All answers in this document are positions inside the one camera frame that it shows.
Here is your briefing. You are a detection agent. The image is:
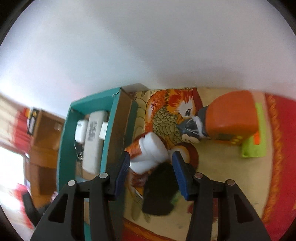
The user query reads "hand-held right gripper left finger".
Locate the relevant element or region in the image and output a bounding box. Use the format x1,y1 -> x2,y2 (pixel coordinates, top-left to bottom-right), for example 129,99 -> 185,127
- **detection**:
30,151 -> 131,241

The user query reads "black pouch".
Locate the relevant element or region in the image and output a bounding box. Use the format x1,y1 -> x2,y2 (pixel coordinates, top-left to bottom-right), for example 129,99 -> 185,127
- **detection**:
142,162 -> 183,217

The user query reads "white bottle with orange label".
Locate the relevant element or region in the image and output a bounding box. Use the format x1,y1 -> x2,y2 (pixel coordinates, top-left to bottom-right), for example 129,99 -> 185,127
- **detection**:
126,132 -> 169,174

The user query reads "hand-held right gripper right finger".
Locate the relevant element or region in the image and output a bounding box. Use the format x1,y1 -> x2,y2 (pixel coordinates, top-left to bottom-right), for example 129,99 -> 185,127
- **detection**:
171,151 -> 272,241

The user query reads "black and yellow box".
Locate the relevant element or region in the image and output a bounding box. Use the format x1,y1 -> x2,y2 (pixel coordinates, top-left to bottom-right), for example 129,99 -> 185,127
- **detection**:
26,107 -> 38,135

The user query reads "small white charger block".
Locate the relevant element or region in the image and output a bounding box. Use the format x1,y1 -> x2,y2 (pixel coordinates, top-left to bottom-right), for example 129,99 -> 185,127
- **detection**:
99,122 -> 109,140

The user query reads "small white charger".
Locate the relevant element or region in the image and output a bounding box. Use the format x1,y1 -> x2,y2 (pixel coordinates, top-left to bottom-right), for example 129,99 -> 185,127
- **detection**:
74,119 -> 89,144

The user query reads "wooden shelf unit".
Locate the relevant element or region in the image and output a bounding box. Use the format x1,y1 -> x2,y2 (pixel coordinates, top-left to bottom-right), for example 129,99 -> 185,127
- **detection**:
23,109 -> 66,195

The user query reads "red printed blanket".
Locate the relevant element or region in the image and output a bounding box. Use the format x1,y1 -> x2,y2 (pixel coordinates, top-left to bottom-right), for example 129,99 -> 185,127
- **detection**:
120,86 -> 296,241

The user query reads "red and white packet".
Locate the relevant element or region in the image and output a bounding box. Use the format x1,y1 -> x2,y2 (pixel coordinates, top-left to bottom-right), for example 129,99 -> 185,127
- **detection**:
129,170 -> 153,200

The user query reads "orange digital timer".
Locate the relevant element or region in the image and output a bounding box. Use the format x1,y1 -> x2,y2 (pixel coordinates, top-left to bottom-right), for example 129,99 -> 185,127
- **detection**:
203,91 -> 259,145

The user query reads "white power adapter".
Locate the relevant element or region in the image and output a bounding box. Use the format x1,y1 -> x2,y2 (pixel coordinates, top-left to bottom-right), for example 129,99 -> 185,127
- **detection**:
83,111 -> 110,174

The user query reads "teal cardboard box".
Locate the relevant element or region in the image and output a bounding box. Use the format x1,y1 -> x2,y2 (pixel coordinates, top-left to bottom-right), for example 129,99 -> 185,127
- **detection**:
57,87 -> 139,241

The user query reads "green utility knife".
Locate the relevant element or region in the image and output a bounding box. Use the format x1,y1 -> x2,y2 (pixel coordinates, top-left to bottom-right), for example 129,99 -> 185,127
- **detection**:
242,102 -> 269,158

